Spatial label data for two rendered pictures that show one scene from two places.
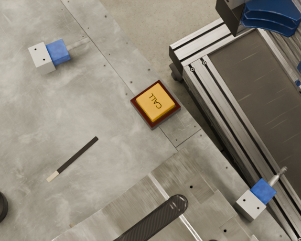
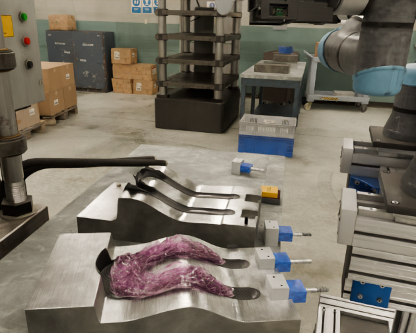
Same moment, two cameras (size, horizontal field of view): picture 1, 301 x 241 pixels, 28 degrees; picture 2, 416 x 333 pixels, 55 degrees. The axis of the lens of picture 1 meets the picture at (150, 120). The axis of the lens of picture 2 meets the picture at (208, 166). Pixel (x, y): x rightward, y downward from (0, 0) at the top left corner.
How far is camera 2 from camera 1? 121 cm
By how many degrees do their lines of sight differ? 59
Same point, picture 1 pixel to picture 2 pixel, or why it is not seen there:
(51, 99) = (226, 178)
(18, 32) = not seen: hidden behind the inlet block
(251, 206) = (270, 224)
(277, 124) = not seen: outside the picture
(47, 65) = (236, 165)
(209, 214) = (243, 205)
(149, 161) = not seen: hidden behind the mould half
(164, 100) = (273, 190)
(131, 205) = (212, 188)
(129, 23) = (311, 301)
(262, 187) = (286, 228)
